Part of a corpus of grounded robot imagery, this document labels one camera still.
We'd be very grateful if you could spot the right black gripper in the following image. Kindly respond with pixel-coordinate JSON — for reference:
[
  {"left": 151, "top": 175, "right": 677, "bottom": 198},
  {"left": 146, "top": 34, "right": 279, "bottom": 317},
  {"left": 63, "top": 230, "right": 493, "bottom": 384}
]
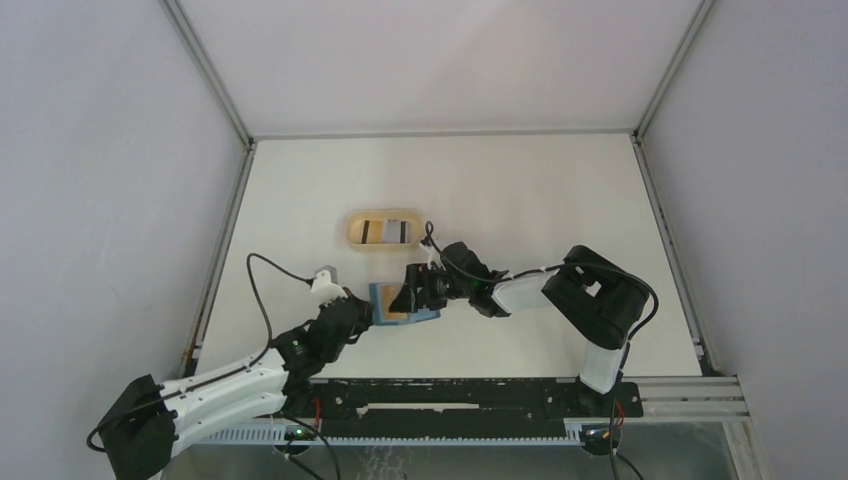
[{"left": 389, "top": 262, "right": 473, "bottom": 313}]

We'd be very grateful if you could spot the blue leather card holder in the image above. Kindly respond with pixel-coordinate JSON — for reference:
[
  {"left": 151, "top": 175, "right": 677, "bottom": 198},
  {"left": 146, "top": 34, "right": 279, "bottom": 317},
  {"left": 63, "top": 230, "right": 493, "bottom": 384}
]
[{"left": 369, "top": 282, "right": 441, "bottom": 326}]

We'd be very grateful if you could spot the white card black stripe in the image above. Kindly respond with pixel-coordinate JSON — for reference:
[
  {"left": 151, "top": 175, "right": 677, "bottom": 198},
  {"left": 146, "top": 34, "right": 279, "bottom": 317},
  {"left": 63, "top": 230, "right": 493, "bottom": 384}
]
[{"left": 382, "top": 219, "right": 411, "bottom": 244}]

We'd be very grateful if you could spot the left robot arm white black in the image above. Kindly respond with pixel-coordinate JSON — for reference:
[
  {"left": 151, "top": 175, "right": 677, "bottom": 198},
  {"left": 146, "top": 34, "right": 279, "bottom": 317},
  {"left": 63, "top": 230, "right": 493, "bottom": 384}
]
[{"left": 93, "top": 297, "right": 373, "bottom": 479}]

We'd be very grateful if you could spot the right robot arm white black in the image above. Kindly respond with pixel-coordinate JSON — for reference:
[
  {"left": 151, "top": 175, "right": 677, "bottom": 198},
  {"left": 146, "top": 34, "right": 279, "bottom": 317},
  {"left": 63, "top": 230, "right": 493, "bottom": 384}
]
[{"left": 372, "top": 242, "right": 659, "bottom": 416}]

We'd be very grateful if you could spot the card in beige tray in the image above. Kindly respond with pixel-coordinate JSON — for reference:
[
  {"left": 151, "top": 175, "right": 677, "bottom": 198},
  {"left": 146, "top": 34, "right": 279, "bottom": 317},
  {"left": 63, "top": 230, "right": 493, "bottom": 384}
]
[{"left": 360, "top": 220, "right": 385, "bottom": 245}]

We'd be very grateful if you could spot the beige oval tray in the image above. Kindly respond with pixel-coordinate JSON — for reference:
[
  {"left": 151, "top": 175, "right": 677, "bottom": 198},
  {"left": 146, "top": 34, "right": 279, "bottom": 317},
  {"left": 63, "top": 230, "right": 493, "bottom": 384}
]
[{"left": 345, "top": 209, "right": 424, "bottom": 253}]

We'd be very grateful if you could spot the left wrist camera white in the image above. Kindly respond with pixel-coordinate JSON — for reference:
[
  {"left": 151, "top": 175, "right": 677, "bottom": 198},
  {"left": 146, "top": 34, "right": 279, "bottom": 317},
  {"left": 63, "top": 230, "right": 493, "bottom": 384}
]
[{"left": 310, "top": 265, "right": 348, "bottom": 305}]

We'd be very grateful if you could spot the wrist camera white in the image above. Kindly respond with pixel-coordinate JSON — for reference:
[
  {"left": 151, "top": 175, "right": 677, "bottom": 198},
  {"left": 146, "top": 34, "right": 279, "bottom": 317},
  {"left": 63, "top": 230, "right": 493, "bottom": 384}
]
[
  {"left": 419, "top": 243, "right": 442, "bottom": 269},
  {"left": 310, "top": 265, "right": 348, "bottom": 305}
]

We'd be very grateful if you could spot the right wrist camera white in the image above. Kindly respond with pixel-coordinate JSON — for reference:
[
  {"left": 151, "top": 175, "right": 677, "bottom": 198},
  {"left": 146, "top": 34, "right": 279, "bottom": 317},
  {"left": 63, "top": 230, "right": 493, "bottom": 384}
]
[{"left": 419, "top": 243, "right": 442, "bottom": 269}]

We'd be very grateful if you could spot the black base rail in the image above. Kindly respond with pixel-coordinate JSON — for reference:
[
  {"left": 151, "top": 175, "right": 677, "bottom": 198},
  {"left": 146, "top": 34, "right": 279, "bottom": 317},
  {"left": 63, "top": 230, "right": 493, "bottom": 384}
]
[{"left": 248, "top": 376, "right": 644, "bottom": 441}]

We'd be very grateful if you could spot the aluminium table frame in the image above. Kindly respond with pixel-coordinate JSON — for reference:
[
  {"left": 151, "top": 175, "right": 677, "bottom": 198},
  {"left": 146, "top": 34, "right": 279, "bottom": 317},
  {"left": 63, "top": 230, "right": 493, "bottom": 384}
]
[{"left": 135, "top": 0, "right": 773, "bottom": 480}]

